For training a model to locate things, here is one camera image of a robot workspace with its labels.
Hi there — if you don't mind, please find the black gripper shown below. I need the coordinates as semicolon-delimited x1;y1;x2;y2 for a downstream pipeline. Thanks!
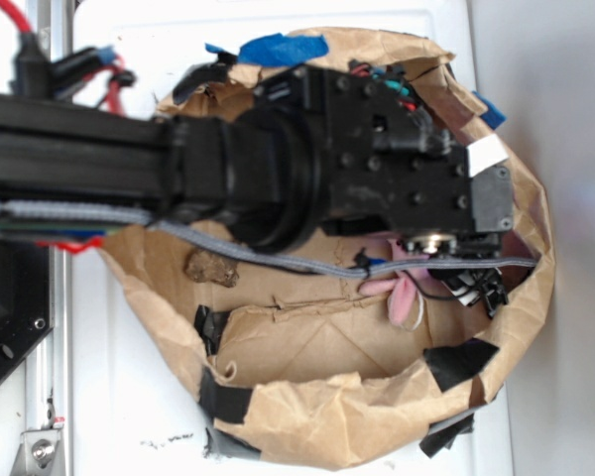
253;64;513;258

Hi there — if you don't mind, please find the pink plush bunny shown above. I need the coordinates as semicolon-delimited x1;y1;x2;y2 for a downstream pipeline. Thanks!
357;237;442;331

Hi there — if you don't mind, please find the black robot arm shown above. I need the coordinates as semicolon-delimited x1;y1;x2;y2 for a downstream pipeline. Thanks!
0;65;513;256

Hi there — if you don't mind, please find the brown rock chunk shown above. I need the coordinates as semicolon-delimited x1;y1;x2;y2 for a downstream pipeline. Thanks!
184;249;239;288

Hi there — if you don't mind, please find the brown paper bag bin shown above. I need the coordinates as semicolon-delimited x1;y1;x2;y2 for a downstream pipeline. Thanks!
98;27;556;472

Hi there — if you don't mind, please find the grey sleeved cable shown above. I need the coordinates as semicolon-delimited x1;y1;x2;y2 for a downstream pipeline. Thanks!
0;197;536;277

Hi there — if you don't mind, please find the red cable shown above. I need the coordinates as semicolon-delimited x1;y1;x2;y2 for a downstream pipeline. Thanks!
0;0;130;118

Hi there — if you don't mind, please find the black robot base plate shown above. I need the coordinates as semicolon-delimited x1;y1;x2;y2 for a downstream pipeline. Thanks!
0;241;51;385

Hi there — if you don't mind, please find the aluminium extrusion rail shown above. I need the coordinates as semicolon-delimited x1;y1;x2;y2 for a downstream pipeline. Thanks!
25;0;75;475

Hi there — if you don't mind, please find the metal corner bracket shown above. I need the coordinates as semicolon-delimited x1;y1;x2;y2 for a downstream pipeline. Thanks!
10;429;65;476

